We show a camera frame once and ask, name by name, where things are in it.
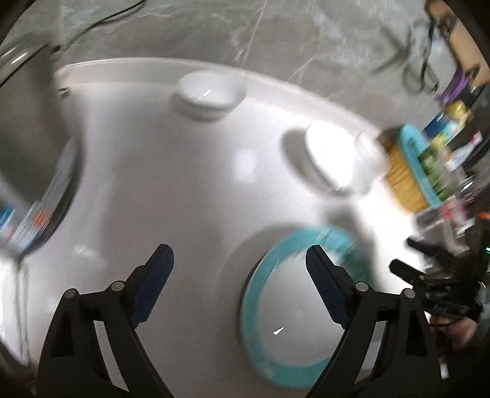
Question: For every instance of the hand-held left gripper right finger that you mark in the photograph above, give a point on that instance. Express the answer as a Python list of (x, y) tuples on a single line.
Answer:
[(327, 283)]

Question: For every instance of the large white bowl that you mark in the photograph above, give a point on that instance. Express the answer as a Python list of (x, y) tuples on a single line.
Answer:
[(329, 153)]

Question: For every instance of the teal floral rim plate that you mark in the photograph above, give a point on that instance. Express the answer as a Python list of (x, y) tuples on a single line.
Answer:
[(291, 306)]

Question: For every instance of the purple peeler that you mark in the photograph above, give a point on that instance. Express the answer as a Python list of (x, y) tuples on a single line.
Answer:
[(455, 88)]

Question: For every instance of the teal colander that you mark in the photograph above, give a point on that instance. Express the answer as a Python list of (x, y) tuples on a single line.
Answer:
[(415, 141)]

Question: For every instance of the stainless steel rice cooker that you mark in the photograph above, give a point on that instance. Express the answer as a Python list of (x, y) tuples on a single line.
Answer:
[(30, 153)]

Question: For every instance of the person's right hand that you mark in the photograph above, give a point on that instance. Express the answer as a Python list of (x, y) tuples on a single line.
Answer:
[(459, 331)]

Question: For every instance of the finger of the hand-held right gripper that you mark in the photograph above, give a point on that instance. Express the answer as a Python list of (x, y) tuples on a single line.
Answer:
[(405, 271), (423, 247)]

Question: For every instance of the wooden cutting board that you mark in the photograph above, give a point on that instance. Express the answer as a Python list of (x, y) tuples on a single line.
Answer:
[(459, 42)]

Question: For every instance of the green leafy vegetables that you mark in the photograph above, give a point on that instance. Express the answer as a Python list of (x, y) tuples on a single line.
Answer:
[(436, 168)]

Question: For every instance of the yellow basket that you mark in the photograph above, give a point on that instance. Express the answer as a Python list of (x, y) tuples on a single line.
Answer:
[(405, 180)]

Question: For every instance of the small white bowl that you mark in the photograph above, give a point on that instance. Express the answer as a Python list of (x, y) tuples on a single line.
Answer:
[(210, 92)]

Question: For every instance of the yellow detergent bottle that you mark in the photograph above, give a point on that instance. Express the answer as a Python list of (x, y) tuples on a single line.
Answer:
[(457, 111)]

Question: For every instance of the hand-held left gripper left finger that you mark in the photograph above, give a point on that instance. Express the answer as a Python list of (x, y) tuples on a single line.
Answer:
[(153, 283)]

